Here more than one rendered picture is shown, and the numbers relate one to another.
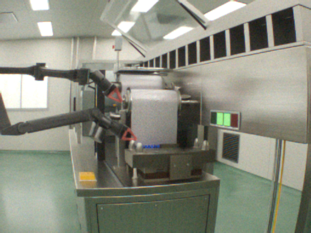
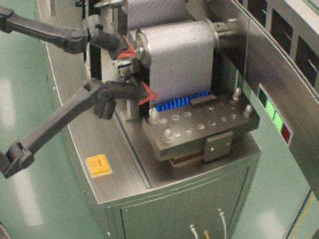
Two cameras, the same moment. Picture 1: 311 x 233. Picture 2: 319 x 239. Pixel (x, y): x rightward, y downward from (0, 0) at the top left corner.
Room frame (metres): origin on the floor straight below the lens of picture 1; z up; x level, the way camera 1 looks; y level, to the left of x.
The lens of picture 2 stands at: (0.17, 0.19, 2.31)
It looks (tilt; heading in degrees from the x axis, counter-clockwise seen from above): 47 degrees down; 355
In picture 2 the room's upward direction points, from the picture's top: 1 degrees clockwise
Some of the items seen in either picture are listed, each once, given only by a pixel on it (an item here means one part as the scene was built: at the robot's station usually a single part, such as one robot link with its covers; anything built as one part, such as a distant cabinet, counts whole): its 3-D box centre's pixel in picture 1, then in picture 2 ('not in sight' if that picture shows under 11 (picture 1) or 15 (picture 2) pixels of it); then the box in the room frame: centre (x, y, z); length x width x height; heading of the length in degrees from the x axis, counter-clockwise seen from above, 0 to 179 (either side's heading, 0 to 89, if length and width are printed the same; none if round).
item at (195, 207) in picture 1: (112, 196); (97, 62); (2.41, 0.37, 0.43); 2.52 x 0.64 x 0.86; 18
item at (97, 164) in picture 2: (86, 176); (97, 165); (1.27, 0.31, 0.91); 0.07 x 0.07 x 0.02; 18
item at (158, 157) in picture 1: (170, 156); (205, 122); (1.37, -0.07, 1.00); 0.40 x 0.16 x 0.06; 108
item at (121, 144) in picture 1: (118, 140); (129, 86); (1.52, 0.19, 1.05); 0.06 x 0.05 x 0.31; 108
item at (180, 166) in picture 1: (180, 167); (218, 146); (1.29, -0.11, 0.96); 0.10 x 0.03 x 0.11; 108
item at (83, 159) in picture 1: (108, 146); (93, 7); (2.40, 0.39, 0.88); 2.52 x 0.66 x 0.04; 18
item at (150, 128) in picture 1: (154, 131); (181, 81); (1.47, 0.00, 1.11); 0.23 x 0.01 x 0.18; 108
